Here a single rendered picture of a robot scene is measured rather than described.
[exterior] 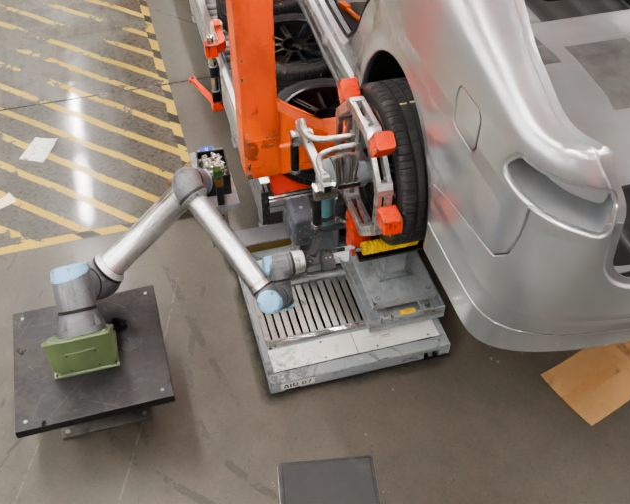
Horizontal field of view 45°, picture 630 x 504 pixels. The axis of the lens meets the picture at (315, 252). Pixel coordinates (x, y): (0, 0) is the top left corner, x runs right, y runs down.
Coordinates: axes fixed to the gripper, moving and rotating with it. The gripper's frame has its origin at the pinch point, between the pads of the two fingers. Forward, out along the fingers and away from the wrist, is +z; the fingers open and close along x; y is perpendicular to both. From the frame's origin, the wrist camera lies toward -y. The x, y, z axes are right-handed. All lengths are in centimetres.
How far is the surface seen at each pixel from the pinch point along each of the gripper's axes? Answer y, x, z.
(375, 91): -57, 18, 15
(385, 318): 36.1, -29.7, 17.0
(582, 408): 87, 1, 88
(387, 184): -21.4, 27.0, 10.9
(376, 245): 2.2, -12.2, 13.8
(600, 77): -50, 9, 115
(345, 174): -27.7, 24.5, -3.5
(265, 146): -49, -41, -21
